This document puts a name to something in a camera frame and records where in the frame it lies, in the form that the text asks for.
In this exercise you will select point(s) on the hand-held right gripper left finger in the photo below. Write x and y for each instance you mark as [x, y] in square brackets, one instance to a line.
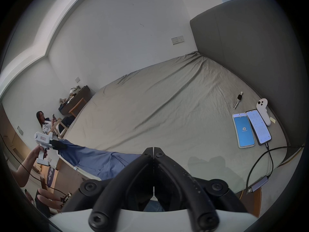
[125, 177]

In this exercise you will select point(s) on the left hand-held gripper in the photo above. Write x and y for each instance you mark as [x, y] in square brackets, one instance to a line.
[43, 137]

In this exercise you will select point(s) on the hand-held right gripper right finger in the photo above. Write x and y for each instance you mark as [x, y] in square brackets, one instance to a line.
[183, 180]

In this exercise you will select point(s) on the blue shirt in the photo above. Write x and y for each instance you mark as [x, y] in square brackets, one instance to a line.
[96, 161]

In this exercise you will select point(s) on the person's left forearm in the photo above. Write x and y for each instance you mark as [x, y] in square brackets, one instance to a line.
[24, 169]

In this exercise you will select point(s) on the person's left hand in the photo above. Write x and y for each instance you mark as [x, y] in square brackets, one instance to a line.
[35, 152]

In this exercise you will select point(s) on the wooden chair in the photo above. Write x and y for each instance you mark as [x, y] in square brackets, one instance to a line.
[58, 129]

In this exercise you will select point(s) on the dark cluttered desk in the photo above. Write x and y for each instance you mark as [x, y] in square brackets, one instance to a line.
[74, 100]

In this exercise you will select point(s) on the person's legs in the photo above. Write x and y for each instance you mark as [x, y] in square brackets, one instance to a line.
[50, 199]

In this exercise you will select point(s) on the bed with beige sheet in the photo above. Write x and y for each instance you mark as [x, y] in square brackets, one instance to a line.
[169, 105]

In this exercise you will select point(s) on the phone with blue screen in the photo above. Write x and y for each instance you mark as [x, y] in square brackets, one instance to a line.
[243, 130]

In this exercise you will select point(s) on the phone with white screen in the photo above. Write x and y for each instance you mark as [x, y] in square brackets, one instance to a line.
[259, 127]

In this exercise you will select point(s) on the wristwatch with metal band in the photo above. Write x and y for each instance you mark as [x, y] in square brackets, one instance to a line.
[238, 100]

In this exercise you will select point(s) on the white hand controller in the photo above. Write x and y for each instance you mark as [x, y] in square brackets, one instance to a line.
[263, 111]

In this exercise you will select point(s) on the small pale paper note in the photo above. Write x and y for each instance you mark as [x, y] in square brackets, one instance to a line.
[273, 120]

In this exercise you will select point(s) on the grey padded headboard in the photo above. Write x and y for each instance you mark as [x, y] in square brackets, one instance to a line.
[260, 47]

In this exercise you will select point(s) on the white wall socket plate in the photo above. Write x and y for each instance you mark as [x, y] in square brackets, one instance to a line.
[177, 40]

